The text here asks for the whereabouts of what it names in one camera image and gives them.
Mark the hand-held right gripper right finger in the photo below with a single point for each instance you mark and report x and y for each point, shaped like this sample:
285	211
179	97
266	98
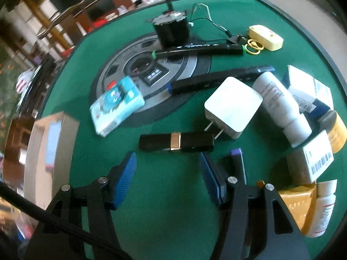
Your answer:
211	178

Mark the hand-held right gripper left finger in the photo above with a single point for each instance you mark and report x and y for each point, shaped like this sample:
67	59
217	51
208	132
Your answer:
126	178

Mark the black and gold lipstick tube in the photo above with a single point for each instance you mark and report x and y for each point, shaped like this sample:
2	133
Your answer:
157	142

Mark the white charger plug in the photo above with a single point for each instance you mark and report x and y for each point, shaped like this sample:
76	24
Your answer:
233	105

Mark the brown cardboard box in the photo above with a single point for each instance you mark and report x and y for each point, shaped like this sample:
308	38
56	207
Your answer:
40	168

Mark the black marker with blue caps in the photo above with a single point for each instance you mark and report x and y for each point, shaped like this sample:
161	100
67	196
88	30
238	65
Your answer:
206	82

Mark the white plastic bottle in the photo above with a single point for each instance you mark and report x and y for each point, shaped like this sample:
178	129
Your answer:
276	100

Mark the black pen with green ends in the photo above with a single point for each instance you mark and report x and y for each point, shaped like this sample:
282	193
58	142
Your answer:
198	48

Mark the light blue tissue packet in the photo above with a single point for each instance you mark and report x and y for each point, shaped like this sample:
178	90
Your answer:
116	105

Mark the yellow cardboard box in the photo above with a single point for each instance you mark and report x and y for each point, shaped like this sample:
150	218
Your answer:
295	203

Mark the white box with barcode label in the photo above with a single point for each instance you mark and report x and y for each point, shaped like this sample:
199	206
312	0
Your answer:
317	154

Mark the round grey table panel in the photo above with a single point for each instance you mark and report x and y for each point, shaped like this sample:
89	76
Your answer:
113	67

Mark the white pill bottle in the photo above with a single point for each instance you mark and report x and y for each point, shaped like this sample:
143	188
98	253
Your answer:
322	208

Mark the black bench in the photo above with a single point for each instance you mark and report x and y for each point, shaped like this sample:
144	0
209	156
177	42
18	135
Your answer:
40	81

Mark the white and blue box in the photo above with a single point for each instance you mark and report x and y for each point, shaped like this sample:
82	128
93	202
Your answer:
301	84

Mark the yellow jar with dark lid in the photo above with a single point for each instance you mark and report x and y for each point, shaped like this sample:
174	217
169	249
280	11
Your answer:
337	135

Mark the small yellow scissors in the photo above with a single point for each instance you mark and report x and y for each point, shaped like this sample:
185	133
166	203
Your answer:
257	49

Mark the white and red bag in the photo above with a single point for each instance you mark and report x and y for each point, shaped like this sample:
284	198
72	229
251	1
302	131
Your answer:
25	81

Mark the pale yellow case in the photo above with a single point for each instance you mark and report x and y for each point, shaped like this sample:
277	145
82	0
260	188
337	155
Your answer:
267	36

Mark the black electric motor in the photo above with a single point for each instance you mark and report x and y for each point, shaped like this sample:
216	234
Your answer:
173	29

